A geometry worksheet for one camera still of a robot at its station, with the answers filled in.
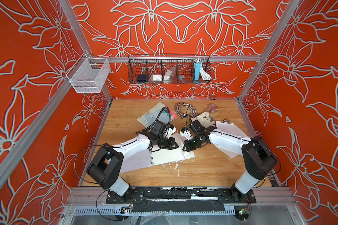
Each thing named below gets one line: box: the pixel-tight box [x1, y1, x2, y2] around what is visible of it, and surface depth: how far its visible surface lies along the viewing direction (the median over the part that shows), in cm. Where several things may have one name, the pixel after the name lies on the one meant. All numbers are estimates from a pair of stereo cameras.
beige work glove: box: [190, 112, 216, 129], surface depth 106 cm
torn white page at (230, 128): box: [215, 120, 250, 138], surface depth 102 cm
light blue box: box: [193, 60, 202, 84], surface depth 90 cm
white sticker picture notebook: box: [119, 131, 195, 174], surface depth 87 cm
